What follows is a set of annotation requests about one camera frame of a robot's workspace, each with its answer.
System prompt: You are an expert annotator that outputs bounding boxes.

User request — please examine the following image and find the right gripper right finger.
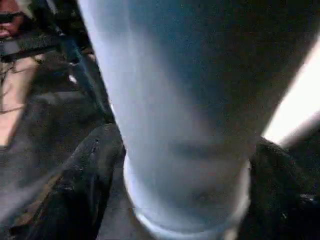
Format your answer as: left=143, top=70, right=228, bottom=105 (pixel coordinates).
left=246, top=136, right=320, bottom=240

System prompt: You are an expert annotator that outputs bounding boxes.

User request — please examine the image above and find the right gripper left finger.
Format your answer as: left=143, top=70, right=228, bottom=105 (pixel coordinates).
left=9, top=123, right=126, bottom=240

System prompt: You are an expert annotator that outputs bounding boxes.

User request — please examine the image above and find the white plastic table top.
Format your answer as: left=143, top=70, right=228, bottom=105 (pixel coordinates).
left=262, top=32, right=320, bottom=148

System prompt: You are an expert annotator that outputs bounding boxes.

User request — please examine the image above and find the white plastic table leg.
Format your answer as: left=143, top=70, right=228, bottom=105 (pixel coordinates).
left=77, top=0, right=320, bottom=237

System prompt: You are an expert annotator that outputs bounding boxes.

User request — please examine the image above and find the pink fabric object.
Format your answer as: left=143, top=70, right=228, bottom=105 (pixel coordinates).
left=0, top=0, right=26, bottom=38

